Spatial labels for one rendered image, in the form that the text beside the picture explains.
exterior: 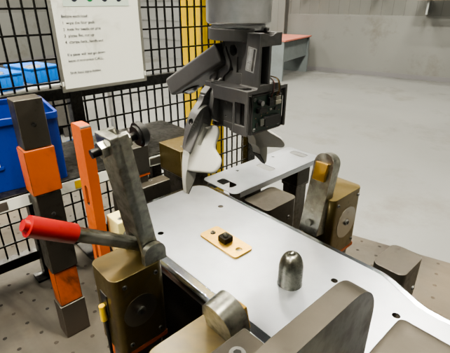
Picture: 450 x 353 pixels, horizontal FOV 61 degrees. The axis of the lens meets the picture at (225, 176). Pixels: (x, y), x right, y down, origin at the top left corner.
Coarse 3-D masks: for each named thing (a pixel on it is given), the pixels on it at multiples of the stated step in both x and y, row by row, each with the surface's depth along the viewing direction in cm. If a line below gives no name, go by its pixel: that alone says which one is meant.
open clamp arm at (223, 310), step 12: (216, 300) 32; (228, 300) 32; (204, 312) 34; (216, 312) 31; (228, 312) 31; (240, 312) 32; (216, 324) 33; (228, 324) 31; (240, 324) 32; (228, 336) 32
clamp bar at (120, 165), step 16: (112, 128) 41; (144, 128) 41; (96, 144) 39; (112, 144) 38; (128, 144) 39; (144, 144) 42; (112, 160) 40; (128, 160) 40; (112, 176) 42; (128, 176) 41; (128, 192) 41; (128, 208) 42; (144, 208) 44; (128, 224) 45; (144, 224) 44; (144, 240) 45
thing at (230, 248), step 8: (208, 232) 61; (216, 232) 61; (224, 232) 59; (208, 240) 59; (216, 240) 59; (224, 240) 57; (232, 240) 58; (240, 240) 59; (224, 248) 57; (232, 248) 57; (240, 248) 57; (248, 248) 57; (232, 256) 55
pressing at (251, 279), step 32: (192, 192) 74; (160, 224) 63; (192, 224) 63; (224, 224) 63; (256, 224) 63; (192, 256) 55; (224, 256) 55; (256, 256) 55; (320, 256) 55; (352, 256) 56; (192, 288) 49; (224, 288) 49; (256, 288) 49; (320, 288) 49; (384, 288) 49; (256, 320) 44; (288, 320) 44; (384, 320) 44; (416, 320) 44; (448, 320) 45
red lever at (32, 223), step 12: (36, 216) 37; (24, 228) 36; (36, 228) 36; (48, 228) 37; (60, 228) 38; (72, 228) 39; (84, 228) 41; (48, 240) 38; (60, 240) 39; (72, 240) 39; (84, 240) 41; (96, 240) 42; (108, 240) 43; (120, 240) 44; (132, 240) 45
